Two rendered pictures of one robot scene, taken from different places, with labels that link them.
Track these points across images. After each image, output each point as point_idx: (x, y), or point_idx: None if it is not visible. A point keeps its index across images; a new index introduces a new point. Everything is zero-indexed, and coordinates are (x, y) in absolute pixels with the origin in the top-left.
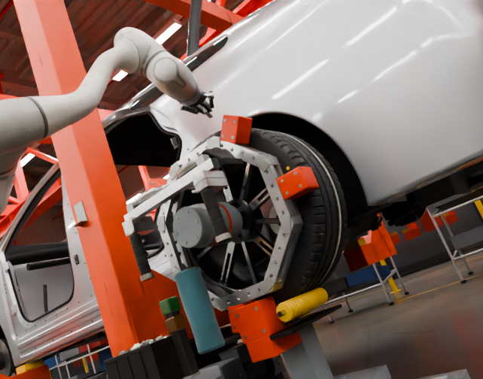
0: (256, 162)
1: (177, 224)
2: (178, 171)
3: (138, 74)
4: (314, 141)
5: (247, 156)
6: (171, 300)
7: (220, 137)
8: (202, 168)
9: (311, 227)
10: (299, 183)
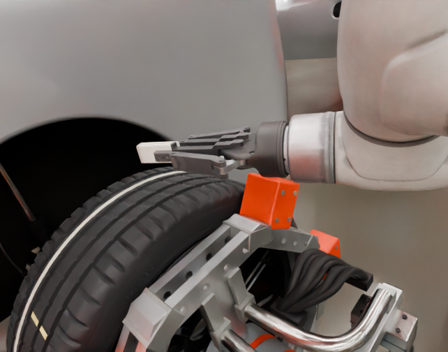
0: (310, 248)
1: None
2: (363, 344)
3: (421, 135)
4: (74, 142)
5: (300, 243)
6: None
7: (251, 219)
8: (392, 313)
9: None
10: (336, 256)
